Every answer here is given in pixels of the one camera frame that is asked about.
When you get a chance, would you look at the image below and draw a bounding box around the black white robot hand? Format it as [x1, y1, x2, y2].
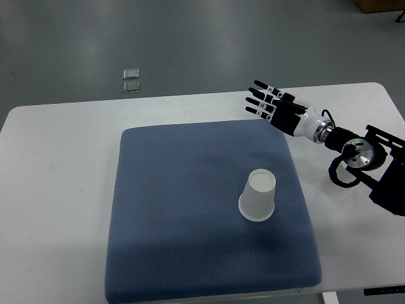
[245, 80, 320, 138]

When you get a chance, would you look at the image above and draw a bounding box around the white paper cup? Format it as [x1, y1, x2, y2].
[238, 168, 276, 222]
[320, 163, 355, 200]

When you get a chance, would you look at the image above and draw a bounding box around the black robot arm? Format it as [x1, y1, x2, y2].
[246, 80, 404, 216]

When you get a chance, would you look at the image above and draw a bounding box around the white paper cup on mat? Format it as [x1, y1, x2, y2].
[238, 168, 276, 222]

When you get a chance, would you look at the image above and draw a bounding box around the brown cardboard box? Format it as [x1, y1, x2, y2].
[354, 0, 404, 13]

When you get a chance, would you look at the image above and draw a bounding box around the lower metal floor plate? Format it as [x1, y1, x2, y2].
[123, 81, 140, 94]

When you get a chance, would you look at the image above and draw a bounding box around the metal floor plate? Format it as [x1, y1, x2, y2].
[123, 81, 140, 94]
[123, 68, 140, 80]

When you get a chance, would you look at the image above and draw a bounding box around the upper metal floor plate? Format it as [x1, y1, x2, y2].
[123, 68, 140, 80]

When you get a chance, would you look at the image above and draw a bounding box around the blue padded cushion mat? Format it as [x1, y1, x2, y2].
[105, 120, 321, 303]

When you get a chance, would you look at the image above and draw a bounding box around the white table leg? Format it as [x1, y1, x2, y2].
[321, 291, 339, 304]

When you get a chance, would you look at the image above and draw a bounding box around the black table control panel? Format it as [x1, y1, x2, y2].
[363, 286, 404, 296]

